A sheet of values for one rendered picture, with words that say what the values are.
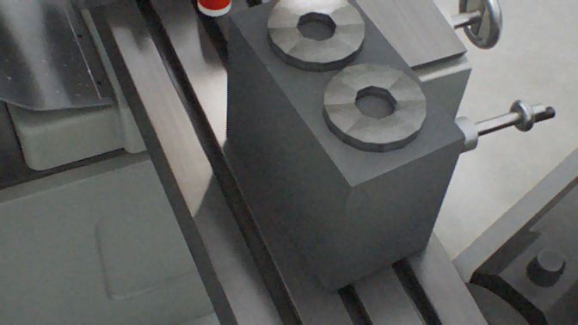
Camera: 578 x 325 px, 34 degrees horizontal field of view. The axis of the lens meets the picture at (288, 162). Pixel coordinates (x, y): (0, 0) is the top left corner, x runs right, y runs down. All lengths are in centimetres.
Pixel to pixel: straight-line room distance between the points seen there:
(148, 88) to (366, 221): 35
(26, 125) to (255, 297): 41
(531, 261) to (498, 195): 85
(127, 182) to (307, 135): 54
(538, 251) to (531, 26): 126
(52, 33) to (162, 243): 42
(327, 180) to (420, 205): 11
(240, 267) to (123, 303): 67
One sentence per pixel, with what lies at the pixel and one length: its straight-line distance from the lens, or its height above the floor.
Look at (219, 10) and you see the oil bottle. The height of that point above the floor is 95.
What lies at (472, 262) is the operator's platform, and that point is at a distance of 163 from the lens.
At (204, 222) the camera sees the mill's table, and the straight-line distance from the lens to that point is 98.
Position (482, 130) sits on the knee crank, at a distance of 163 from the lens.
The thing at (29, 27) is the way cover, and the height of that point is 88.
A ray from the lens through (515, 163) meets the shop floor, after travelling 229.
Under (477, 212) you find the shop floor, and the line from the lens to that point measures 218.
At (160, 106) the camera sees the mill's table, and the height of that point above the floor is 93.
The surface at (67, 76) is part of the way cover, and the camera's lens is 119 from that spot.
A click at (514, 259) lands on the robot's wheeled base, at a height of 61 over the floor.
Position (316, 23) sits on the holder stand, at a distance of 90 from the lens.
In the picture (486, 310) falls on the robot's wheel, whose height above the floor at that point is 60.
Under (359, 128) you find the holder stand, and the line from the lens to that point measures 80.
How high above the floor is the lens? 176
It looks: 54 degrees down
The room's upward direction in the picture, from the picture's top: 7 degrees clockwise
